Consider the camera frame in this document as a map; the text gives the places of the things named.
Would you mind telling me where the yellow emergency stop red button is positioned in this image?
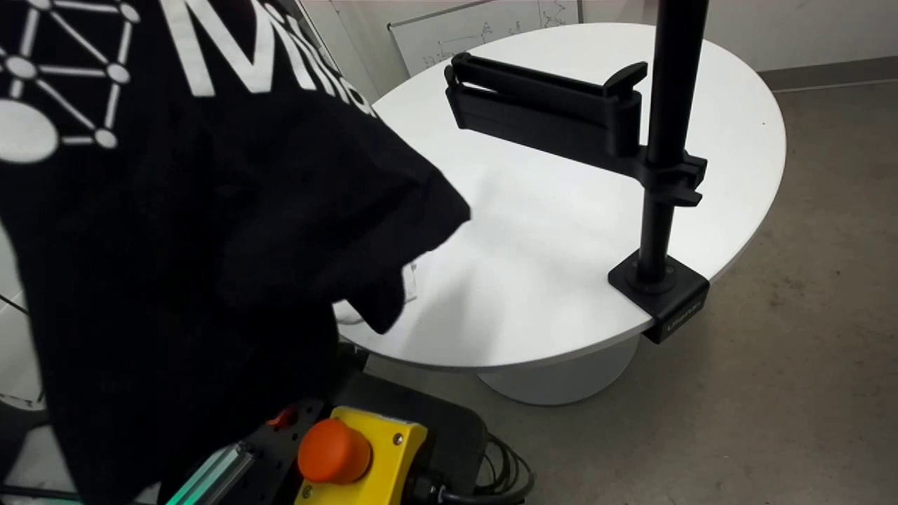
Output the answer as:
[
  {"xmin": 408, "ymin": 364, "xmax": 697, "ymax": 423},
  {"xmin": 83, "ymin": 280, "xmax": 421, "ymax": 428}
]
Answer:
[{"xmin": 290, "ymin": 404, "xmax": 432, "ymax": 505}]

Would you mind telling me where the black t-shirt with white print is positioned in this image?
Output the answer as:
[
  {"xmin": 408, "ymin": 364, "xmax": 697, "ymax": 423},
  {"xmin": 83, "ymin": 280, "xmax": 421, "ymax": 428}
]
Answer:
[{"xmin": 0, "ymin": 0, "xmax": 474, "ymax": 505}]

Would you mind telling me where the silver aluminium extrusion bar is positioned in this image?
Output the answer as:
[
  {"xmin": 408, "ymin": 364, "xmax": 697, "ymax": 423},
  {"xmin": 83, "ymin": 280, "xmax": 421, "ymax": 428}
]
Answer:
[{"xmin": 164, "ymin": 444, "xmax": 254, "ymax": 505}]

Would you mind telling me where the black pole frame with clamp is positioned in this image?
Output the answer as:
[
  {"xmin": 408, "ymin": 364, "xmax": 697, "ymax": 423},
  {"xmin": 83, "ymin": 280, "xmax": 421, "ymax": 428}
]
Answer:
[{"xmin": 441, "ymin": 0, "xmax": 713, "ymax": 345}]

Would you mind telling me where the black cable bundle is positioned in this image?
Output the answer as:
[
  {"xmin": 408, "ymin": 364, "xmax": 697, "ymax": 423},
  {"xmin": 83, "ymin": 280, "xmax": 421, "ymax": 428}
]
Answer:
[{"xmin": 408, "ymin": 432, "xmax": 539, "ymax": 505}]

